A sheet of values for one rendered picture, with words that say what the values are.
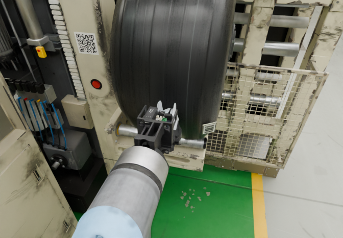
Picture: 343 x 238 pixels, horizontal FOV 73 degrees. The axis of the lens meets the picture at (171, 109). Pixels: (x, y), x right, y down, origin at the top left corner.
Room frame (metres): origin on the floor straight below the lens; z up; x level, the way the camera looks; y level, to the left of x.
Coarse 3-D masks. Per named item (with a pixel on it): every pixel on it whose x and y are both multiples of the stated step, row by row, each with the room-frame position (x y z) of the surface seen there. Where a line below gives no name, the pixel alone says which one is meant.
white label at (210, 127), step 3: (210, 123) 0.47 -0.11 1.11; (213, 123) 0.47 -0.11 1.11; (216, 123) 0.48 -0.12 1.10; (204, 126) 0.47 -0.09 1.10; (207, 126) 0.47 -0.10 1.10; (210, 126) 0.48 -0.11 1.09; (213, 126) 0.48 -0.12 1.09; (204, 129) 0.48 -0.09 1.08; (207, 129) 0.48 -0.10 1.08; (210, 129) 0.48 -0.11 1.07; (213, 129) 0.49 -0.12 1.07; (204, 132) 0.49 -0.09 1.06; (207, 132) 0.49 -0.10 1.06; (210, 132) 0.49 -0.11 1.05
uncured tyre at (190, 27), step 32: (128, 0) 0.59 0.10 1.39; (160, 0) 0.57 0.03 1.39; (192, 0) 0.56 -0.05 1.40; (224, 0) 0.58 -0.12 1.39; (128, 32) 0.54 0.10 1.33; (160, 32) 0.52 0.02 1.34; (192, 32) 0.51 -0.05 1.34; (224, 32) 0.53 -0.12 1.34; (128, 64) 0.51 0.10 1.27; (160, 64) 0.49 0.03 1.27; (192, 64) 0.48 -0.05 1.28; (224, 64) 0.51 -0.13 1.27; (128, 96) 0.50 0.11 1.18; (160, 96) 0.48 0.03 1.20; (192, 96) 0.46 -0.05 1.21; (192, 128) 0.47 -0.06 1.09
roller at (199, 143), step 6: (120, 126) 0.66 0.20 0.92; (126, 126) 0.66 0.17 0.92; (132, 126) 0.66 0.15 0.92; (120, 132) 0.65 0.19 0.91; (126, 132) 0.64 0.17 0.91; (132, 132) 0.64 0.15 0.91; (204, 138) 0.60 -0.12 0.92; (180, 144) 0.59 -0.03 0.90; (186, 144) 0.59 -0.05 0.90; (192, 144) 0.58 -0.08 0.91; (198, 144) 0.58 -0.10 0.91; (204, 144) 0.58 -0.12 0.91
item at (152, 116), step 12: (144, 108) 0.38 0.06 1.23; (156, 108) 0.38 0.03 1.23; (144, 120) 0.34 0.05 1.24; (156, 120) 0.34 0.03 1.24; (168, 120) 0.36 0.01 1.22; (144, 132) 0.32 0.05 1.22; (156, 132) 0.33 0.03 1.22; (168, 132) 0.32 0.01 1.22; (144, 144) 0.29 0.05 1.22; (156, 144) 0.28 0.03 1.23; (168, 144) 0.32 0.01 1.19
